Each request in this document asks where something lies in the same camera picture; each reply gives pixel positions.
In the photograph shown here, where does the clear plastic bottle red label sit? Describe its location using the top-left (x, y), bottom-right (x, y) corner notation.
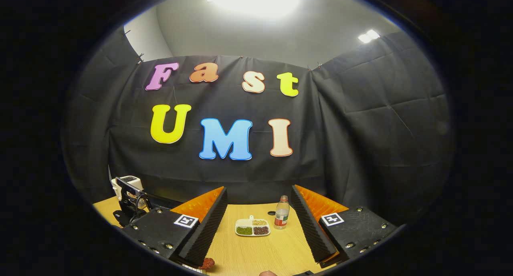
top-left (274, 195), bottom-right (290, 230)

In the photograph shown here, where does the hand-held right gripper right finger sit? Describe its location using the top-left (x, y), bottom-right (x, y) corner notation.
top-left (291, 185), bottom-right (397, 264)

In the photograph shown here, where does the small ceiling light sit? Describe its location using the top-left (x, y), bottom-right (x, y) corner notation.
top-left (358, 29), bottom-right (380, 44)

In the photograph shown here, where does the white toaster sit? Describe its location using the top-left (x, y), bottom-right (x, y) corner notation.
top-left (111, 175), bottom-right (144, 201)

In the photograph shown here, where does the white divided bean dish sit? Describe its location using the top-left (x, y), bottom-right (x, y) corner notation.
top-left (235, 216), bottom-right (271, 237)

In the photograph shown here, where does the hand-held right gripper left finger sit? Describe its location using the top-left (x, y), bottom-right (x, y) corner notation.
top-left (120, 187), bottom-right (228, 268)

